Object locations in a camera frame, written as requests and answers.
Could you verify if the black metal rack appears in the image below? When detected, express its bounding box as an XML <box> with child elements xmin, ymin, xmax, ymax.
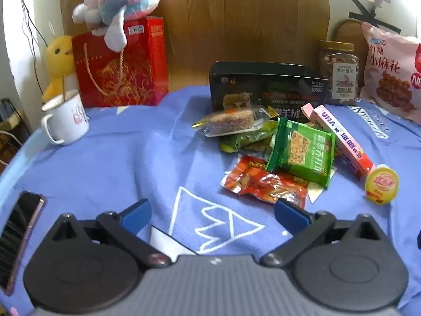
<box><xmin>0</xmin><ymin>98</ymin><xmax>31</xmax><ymax>165</ymax></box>

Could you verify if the white enamel mug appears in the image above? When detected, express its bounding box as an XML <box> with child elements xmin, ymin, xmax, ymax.
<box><xmin>41</xmin><ymin>90</ymin><xmax>90</xmax><ymax>145</ymax></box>

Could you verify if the white snack packet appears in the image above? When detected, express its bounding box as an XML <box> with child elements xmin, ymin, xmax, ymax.
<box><xmin>306</xmin><ymin>166</ymin><xmax>338</xmax><ymax>205</ymax></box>

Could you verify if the yellow jelly cup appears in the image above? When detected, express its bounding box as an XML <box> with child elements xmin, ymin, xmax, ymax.
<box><xmin>364</xmin><ymin>165</ymin><xmax>400</xmax><ymax>206</ymax></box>

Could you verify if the black cable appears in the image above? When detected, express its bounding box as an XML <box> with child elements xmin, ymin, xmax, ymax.
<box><xmin>18</xmin><ymin>0</ymin><xmax>50</xmax><ymax>96</ymax></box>

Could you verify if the black tape strip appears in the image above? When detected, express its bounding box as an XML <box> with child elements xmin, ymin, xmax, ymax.
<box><xmin>349</xmin><ymin>11</ymin><xmax>402</xmax><ymax>35</ymax></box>
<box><xmin>352</xmin><ymin>0</ymin><xmax>377</xmax><ymax>17</ymax></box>

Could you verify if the pink snack box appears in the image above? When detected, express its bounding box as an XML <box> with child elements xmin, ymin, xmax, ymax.
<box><xmin>301</xmin><ymin>103</ymin><xmax>375</xmax><ymax>181</ymax></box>

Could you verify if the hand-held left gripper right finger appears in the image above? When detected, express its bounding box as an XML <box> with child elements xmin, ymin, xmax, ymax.
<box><xmin>259</xmin><ymin>198</ymin><xmax>389</xmax><ymax>269</ymax></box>

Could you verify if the green cracker packet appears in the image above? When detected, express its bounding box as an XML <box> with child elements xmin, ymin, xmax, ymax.
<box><xmin>266</xmin><ymin>117</ymin><xmax>337</xmax><ymax>188</ymax></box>

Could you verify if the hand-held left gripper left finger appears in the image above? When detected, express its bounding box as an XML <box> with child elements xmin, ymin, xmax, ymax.
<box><xmin>44</xmin><ymin>199</ymin><xmax>172</xmax><ymax>269</ymax></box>

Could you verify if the dark green snack packet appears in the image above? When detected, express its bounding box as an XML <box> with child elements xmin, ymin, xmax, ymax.
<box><xmin>220</xmin><ymin>120</ymin><xmax>280</xmax><ymax>155</ymax></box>

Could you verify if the red gift bag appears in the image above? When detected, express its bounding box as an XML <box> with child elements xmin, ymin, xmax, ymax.
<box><xmin>72</xmin><ymin>16</ymin><xmax>170</xmax><ymax>107</ymax></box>

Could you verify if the clear nut jar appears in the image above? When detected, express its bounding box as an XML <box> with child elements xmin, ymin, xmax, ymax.
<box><xmin>317</xmin><ymin>40</ymin><xmax>359</xmax><ymax>106</ymax></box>

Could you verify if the black tin box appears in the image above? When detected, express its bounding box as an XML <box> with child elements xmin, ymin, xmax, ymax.
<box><xmin>209</xmin><ymin>61</ymin><xmax>328</xmax><ymax>114</ymax></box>

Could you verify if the smartphone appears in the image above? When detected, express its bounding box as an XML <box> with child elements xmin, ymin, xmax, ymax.
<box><xmin>0</xmin><ymin>191</ymin><xmax>47</xmax><ymax>295</ymax></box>

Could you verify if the round wooden board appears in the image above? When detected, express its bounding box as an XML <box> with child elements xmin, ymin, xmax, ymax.
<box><xmin>327</xmin><ymin>19</ymin><xmax>365</xmax><ymax>63</ymax></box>

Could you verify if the pink blue plush toy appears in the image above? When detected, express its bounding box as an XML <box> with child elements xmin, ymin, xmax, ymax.
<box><xmin>72</xmin><ymin>0</ymin><xmax>168</xmax><ymax>52</ymax></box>

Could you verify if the red snack packet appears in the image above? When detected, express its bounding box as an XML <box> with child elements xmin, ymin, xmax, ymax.
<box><xmin>221</xmin><ymin>155</ymin><xmax>310</xmax><ymax>209</ymax></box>

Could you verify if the pink snack bag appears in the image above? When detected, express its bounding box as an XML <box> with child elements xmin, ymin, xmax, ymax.
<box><xmin>358</xmin><ymin>21</ymin><xmax>421</xmax><ymax>122</ymax></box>

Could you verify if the wood grain backdrop sheet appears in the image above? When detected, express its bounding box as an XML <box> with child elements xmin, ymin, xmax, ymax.
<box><xmin>59</xmin><ymin>0</ymin><xmax>331</xmax><ymax>93</ymax></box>

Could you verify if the yellow duck plush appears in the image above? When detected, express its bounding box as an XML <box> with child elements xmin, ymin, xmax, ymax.
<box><xmin>43</xmin><ymin>35</ymin><xmax>77</xmax><ymax>102</ymax></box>

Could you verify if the blue printed cloth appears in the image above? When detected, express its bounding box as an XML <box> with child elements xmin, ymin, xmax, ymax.
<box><xmin>0</xmin><ymin>86</ymin><xmax>421</xmax><ymax>316</ymax></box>

